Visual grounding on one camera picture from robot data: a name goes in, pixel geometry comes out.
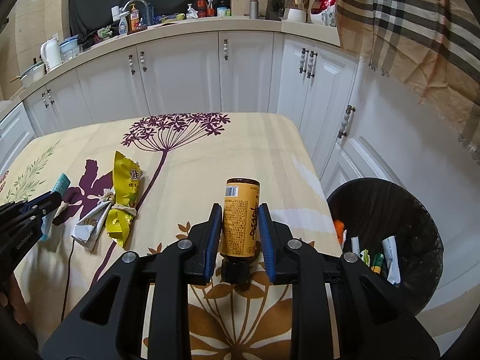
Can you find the white toothpaste tube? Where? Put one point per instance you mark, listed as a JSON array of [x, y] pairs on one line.
[[391, 259]]

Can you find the chrome sink faucet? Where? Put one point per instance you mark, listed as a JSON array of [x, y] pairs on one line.
[[145, 10]]

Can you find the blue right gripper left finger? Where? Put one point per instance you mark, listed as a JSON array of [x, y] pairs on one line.
[[213, 232]]

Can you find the orange plastic bag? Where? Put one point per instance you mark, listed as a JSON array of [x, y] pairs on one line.
[[340, 231]]

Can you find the teal white tube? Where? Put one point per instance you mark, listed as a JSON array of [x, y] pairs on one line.
[[58, 191]]

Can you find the red white rice cooker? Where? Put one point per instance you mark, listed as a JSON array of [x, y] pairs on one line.
[[323, 13]]

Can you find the white pot with lid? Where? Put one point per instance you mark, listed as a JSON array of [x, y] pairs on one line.
[[32, 74]]

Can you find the clear plastic containers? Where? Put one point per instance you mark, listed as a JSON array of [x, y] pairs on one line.
[[70, 48]]

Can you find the small white spray bottle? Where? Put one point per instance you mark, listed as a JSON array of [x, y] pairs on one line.
[[191, 12]]

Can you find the black trash bin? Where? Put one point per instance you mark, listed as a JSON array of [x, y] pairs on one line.
[[375, 210]]

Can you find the white electric kettle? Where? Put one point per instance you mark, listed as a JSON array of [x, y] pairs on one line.
[[50, 54]]

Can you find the white green tube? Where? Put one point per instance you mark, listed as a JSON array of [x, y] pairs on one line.
[[355, 242]]

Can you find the black knife block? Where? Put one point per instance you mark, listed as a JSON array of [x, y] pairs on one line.
[[275, 10]]

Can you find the green yellow label bottle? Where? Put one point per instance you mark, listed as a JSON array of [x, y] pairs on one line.
[[377, 264]]

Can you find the yellow label brown bottle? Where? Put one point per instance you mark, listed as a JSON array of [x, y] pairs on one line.
[[240, 222]]

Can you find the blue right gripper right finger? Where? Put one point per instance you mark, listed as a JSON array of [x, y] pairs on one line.
[[267, 233]]

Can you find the dark red sauce bottle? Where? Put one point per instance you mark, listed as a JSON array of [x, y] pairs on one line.
[[202, 8]]

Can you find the floral beige tablecloth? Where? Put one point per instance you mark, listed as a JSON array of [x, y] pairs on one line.
[[185, 161]]

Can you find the dark lidded jar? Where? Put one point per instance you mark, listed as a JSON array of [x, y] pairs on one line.
[[223, 8]]

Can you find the yellow snack wrapper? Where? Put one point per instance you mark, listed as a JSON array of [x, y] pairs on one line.
[[126, 178]]

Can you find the white blue detergent bottle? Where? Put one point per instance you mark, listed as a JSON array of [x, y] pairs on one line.
[[123, 24]]

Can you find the white blender jug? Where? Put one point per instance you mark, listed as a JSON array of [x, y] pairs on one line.
[[294, 11]]

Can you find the steel thermos bottle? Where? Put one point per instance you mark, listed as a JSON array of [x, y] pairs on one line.
[[253, 9]]

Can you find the orange dish soap bottle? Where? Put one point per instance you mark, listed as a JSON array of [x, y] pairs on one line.
[[134, 18]]

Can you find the silver white snack wrapper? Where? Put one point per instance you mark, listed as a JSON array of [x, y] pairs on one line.
[[87, 230]]

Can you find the white kitchen cabinets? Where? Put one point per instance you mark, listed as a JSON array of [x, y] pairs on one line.
[[353, 121]]

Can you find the plaid beige blanket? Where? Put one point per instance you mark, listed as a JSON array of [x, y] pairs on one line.
[[431, 46]]

